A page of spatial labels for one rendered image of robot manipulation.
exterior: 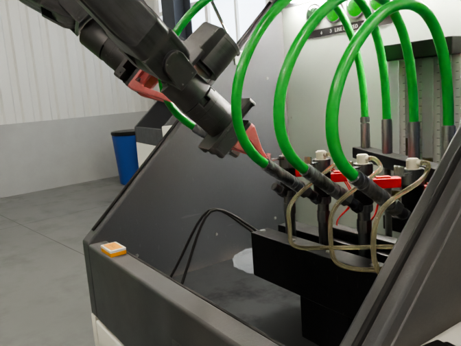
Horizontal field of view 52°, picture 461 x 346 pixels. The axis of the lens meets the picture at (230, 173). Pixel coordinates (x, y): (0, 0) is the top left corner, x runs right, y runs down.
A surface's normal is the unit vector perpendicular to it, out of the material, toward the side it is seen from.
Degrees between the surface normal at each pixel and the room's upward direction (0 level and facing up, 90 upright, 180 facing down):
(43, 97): 90
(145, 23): 102
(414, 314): 90
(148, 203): 90
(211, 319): 0
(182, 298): 0
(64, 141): 90
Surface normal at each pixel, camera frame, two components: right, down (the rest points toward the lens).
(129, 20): 0.57, 0.41
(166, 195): 0.57, 0.10
